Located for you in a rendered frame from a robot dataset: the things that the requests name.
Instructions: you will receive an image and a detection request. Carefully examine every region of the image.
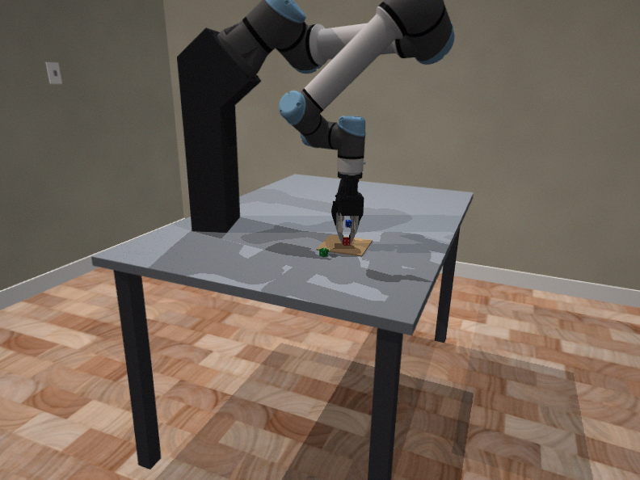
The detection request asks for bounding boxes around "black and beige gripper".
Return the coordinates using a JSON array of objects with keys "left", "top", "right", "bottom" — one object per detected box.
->
[{"left": 331, "top": 172, "right": 364, "bottom": 244}]

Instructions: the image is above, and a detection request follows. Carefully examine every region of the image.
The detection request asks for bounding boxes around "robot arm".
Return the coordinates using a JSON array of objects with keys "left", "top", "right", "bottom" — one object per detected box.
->
[{"left": 217, "top": 0, "right": 455, "bottom": 175}]

